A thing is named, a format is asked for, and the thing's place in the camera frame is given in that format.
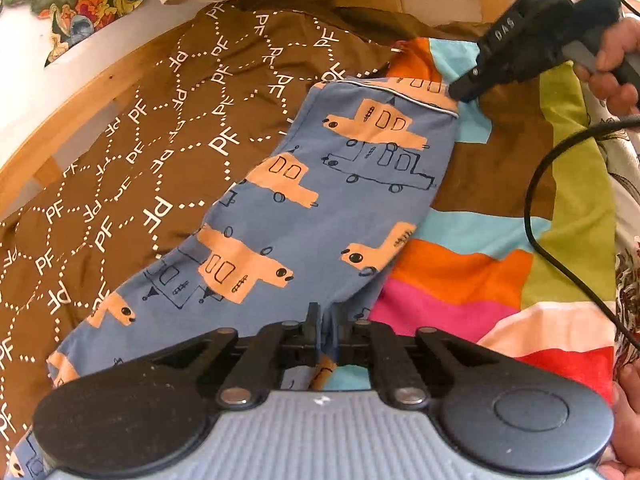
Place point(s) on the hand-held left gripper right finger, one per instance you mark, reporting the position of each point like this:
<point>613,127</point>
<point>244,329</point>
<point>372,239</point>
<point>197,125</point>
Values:
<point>336,342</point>

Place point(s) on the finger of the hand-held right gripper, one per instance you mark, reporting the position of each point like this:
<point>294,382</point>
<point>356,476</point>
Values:
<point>462,87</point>

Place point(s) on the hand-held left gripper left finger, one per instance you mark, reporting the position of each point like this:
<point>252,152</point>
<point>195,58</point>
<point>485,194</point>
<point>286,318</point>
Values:
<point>312,332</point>

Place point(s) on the person's leg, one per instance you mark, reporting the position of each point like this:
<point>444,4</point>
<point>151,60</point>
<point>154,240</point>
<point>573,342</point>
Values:
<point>627,420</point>

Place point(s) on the blue car print pants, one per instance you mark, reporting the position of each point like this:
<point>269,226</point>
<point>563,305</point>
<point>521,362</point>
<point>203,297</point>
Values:
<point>325,185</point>

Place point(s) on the brown patterned blanket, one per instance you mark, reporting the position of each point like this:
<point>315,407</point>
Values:
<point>175,125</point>

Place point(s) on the wooden bed frame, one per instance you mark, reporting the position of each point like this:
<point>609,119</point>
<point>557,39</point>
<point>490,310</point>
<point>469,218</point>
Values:
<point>75,105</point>

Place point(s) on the person's right hand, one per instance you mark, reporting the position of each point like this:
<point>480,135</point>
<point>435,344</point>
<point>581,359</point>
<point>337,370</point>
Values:
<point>617,50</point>

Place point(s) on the floral printed cloth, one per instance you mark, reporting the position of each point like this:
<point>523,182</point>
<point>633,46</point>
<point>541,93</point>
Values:
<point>85,10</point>

